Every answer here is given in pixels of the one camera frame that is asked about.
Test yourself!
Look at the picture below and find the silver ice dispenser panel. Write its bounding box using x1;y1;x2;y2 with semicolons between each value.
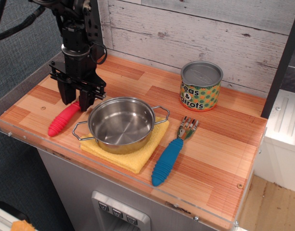
91;191;152;231

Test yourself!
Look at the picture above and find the dark right shelf post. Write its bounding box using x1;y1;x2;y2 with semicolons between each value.
260;0;295;119

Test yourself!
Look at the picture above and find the peas and carrots can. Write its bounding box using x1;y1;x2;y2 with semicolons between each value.
180;61;223;112

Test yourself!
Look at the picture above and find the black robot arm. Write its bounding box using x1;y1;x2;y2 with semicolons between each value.
35;0;107;112

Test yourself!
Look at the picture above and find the grey toy fridge cabinet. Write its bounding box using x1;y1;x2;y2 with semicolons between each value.
38;150;213;231

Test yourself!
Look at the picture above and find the blue handled metal fork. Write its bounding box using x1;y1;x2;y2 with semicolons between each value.
151;116;199;186

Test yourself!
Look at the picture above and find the yellow folded cloth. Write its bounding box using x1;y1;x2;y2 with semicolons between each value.
80;121;169;174

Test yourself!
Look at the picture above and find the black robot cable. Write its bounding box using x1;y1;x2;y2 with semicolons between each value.
0;0;108;65

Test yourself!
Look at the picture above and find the stainless steel pot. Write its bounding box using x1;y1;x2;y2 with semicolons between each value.
72;97;170;154

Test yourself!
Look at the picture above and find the dark left shelf post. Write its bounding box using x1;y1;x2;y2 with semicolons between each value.
90;0;105;60

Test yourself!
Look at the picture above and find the white toy sink unit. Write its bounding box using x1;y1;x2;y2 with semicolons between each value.
254;90;295;191

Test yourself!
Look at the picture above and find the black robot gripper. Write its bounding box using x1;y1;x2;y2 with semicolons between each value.
50;51;106;111

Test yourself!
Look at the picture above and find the dark shelf post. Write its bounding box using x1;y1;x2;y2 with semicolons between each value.
90;0;105;60
260;0;295;119

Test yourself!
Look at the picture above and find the orange object bottom left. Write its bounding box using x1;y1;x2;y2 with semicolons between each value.
10;220;36;231

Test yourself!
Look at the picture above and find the red handled metal spoon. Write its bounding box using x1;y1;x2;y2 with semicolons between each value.
48;101;80;137

